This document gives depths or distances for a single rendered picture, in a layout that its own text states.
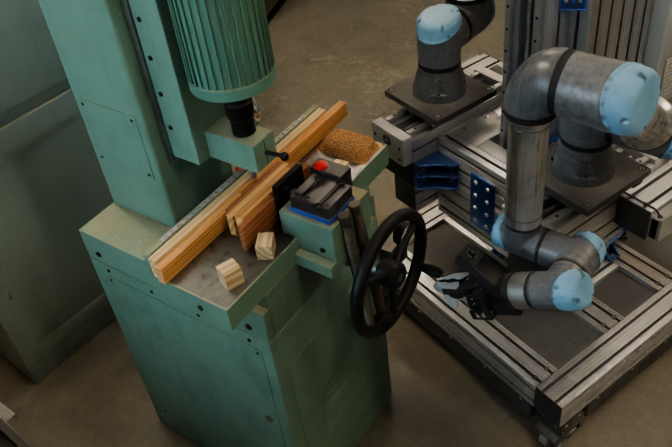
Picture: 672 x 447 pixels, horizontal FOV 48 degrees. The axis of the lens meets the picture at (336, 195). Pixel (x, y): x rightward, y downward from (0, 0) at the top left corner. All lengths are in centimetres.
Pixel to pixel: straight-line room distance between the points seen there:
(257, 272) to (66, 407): 126
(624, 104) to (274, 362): 90
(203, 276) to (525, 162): 67
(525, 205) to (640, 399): 109
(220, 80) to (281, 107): 225
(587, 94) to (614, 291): 123
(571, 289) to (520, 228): 17
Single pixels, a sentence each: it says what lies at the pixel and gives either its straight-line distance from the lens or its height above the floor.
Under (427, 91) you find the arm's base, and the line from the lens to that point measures 207.
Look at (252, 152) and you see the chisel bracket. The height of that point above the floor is 106.
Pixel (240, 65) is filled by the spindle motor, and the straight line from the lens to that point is 143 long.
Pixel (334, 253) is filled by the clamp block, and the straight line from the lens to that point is 153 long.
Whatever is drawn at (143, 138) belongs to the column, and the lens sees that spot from 167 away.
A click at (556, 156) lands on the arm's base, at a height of 87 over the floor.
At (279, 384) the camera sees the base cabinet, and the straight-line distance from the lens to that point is 175.
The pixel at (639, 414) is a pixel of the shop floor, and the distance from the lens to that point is 243.
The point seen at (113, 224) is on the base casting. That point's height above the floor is 80.
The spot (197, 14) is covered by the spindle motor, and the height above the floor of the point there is 138.
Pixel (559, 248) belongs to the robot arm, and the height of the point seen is 89.
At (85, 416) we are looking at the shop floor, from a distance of 259.
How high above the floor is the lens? 195
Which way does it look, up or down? 39 degrees down
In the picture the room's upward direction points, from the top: 7 degrees counter-clockwise
